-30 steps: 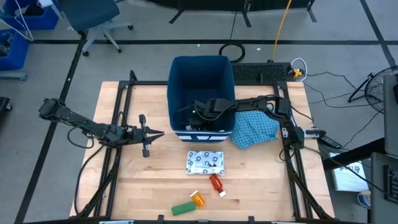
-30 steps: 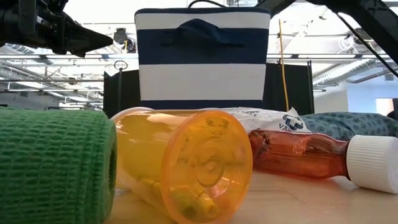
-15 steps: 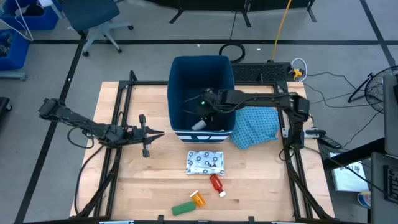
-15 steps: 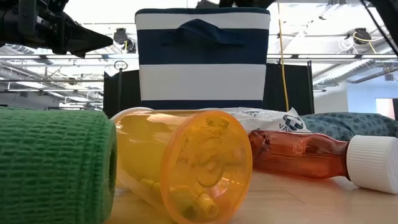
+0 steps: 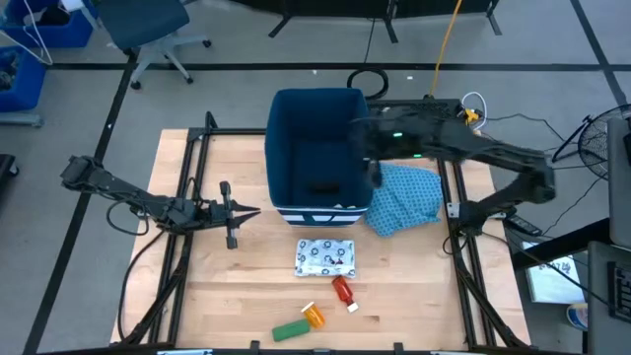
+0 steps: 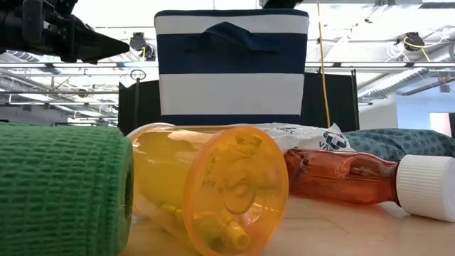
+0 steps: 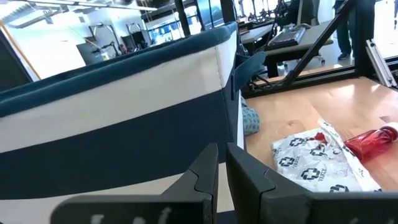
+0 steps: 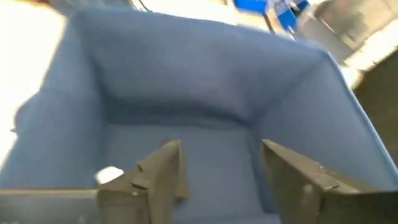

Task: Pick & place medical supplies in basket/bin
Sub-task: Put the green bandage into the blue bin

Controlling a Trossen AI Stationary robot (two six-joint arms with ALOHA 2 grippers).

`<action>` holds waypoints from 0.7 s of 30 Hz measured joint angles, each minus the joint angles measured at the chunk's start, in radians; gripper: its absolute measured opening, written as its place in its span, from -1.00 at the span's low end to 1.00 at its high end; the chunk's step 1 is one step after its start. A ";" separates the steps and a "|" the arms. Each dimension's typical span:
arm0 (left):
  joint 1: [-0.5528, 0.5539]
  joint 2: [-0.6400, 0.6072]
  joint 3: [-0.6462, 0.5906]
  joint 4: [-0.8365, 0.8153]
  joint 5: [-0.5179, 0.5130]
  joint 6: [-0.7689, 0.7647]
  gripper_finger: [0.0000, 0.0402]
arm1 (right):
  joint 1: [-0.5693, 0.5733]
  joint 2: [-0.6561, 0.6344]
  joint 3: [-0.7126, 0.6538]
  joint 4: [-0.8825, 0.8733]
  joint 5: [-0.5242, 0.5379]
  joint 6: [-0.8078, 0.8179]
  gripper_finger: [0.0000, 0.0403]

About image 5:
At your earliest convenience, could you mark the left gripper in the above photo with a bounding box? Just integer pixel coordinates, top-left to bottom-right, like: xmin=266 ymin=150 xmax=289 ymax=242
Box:
xmin=195 ymin=180 xmax=262 ymax=250

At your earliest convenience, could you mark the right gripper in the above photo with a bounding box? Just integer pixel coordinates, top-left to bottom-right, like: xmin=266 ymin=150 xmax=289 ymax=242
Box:
xmin=348 ymin=110 xmax=411 ymax=189

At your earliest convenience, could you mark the white printed pouch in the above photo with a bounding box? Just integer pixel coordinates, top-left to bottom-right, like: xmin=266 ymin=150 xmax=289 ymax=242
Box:
xmin=294 ymin=238 xmax=357 ymax=279

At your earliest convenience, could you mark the red bottle white cap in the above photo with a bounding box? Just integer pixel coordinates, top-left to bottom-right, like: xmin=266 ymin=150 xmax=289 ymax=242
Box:
xmin=330 ymin=274 xmax=360 ymax=314

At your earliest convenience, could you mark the green rectangular block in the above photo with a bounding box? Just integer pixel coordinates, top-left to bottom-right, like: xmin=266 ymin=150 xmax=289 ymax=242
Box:
xmin=271 ymin=318 xmax=312 ymax=343

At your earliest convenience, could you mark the orange pill bottle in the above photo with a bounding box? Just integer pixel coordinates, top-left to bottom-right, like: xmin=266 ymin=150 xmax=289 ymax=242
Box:
xmin=300 ymin=301 xmax=327 ymax=330

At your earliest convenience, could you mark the navy fabric basket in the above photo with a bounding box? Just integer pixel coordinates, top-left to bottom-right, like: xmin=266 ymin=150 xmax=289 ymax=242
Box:
xmin=264 ymin=87 xmax=376 ymax=229

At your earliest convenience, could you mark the blue storage bin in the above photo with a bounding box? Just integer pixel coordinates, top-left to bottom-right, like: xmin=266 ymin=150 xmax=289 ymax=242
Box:
xmin=0 ymin=0 xmax=95 ymax=49
xmin=0 ymin=46 xmax=48 ymax=113

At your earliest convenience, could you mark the black perforated plate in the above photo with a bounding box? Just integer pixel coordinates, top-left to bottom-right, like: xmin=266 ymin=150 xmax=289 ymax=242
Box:
xmin=368 ymin=98 xmax=463 ymax=124

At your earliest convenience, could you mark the teal patterned cloth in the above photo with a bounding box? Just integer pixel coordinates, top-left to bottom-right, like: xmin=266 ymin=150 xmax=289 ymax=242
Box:
xmin=363 ymin=162 xmax=444 ymax=238

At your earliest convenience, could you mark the black device at table edge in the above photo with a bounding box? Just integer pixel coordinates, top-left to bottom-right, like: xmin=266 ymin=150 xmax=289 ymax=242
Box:
xmin=110 ymin=110 xmax=531 ymax=355

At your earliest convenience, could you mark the black power strip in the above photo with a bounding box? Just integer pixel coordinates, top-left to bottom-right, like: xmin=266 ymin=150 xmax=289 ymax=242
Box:
xmin=505 ymin=214 xmax=543 ymax=238

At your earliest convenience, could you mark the grey office chair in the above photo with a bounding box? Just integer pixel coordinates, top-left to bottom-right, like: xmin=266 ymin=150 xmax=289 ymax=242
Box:
xmin=96 ymin=0 xmax=213 ymax=91

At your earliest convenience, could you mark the black desk beam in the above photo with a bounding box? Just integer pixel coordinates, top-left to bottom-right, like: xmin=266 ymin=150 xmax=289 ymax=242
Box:
xmin=510 ymin=216 xmax=612 ymax=271

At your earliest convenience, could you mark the black floor fan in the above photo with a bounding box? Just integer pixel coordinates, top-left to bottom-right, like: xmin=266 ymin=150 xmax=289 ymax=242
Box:
xmin=550 ymin=103 xmax=631 ymax=181

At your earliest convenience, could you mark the white paper sheet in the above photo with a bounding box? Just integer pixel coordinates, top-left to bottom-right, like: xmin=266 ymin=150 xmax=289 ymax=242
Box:
xmin=521 ymin=240 xmax=587 ymax=306

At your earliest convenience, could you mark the grey cart base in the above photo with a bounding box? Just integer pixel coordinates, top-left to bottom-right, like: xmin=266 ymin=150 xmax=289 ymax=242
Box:
xmin=0 ymin=111 xmax=44 ymax=128

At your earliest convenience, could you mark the black equipment foot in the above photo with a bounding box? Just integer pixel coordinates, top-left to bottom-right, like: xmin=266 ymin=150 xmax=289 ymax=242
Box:
xmin=0 ymin=154 xmax=20 ymax=179

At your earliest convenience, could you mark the grey cabinet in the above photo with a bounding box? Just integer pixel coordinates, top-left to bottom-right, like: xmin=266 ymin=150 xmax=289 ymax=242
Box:
xmin=606 ymin=116 xmax=631 ymax=250

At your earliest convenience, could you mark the blue white round container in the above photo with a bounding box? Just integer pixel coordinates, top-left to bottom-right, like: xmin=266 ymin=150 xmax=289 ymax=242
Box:
xmin=565 ymin=302 xmax=590 ymax=331

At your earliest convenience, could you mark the black coiled cable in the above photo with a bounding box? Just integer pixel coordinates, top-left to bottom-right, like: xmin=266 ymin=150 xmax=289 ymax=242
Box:
xmin=346 ymin=17 xmax=389 ymax=102

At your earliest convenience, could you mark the white cable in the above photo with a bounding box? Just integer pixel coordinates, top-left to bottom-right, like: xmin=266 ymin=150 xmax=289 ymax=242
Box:
xmin=460 ymin=91 xmax=489 ymax=132

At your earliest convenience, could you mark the yellow hanging cable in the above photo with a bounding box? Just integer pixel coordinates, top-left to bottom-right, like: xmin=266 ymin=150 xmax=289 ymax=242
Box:
xmin=427 ymin=0 xmax=463 ymax=99

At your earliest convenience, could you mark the long black cable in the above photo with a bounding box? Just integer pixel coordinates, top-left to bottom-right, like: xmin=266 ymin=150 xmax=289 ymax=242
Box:
xmin=116 ymin=229 xmax=167 ymax=341

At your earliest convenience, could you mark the black stand frame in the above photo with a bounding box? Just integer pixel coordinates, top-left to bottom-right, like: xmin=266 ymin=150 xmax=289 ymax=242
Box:
xmin=231 ymin=0 xmax=504 ymax=45

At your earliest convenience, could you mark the black floor cable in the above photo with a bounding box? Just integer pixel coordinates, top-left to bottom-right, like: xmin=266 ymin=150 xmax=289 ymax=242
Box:
xmin=485 ymin=111 xmax=566 ymax=143

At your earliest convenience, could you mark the white wire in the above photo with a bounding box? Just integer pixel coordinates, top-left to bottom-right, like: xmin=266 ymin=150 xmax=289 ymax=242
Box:
xmin=0 ymin=0 xmax=54 ymax=68

